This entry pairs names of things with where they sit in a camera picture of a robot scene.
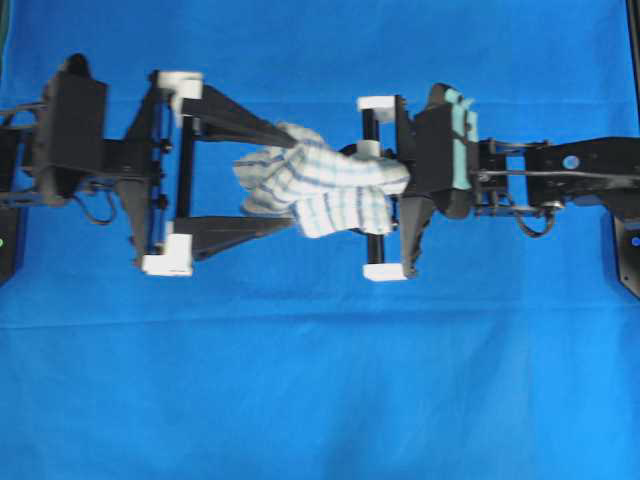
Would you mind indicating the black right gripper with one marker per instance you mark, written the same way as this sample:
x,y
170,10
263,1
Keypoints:
x,y
411,213

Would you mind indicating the blue table cloth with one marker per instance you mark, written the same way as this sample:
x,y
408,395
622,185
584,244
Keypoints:
x,y
506,358

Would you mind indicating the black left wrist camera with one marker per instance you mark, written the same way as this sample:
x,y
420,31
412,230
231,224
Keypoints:
x,y
68,137

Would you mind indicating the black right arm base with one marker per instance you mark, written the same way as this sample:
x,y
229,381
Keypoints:
x,y
625,221

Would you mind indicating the black teal right wrist camera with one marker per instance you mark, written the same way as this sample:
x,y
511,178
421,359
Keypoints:
x,y
446,138

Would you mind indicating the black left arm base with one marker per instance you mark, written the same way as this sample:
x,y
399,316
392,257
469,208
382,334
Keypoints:
x,y
13,234

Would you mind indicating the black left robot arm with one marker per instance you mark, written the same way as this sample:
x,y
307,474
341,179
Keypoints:
x,y
18,186

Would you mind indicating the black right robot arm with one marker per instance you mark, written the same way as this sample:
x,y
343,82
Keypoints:
x,y
532,182

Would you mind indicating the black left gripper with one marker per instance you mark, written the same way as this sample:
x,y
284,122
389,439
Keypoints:
x,y
169,248

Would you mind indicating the white blue striped towel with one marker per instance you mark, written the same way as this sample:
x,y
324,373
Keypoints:
x,y
323,190

